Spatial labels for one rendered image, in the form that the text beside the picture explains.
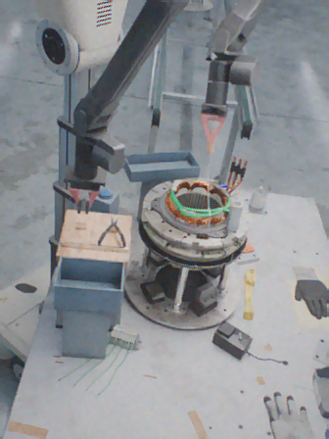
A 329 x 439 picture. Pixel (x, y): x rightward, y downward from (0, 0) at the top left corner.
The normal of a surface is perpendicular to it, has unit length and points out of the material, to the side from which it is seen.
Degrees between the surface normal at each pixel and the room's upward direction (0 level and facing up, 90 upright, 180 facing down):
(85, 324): 90
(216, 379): 0
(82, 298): 90
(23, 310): 0
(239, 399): 0
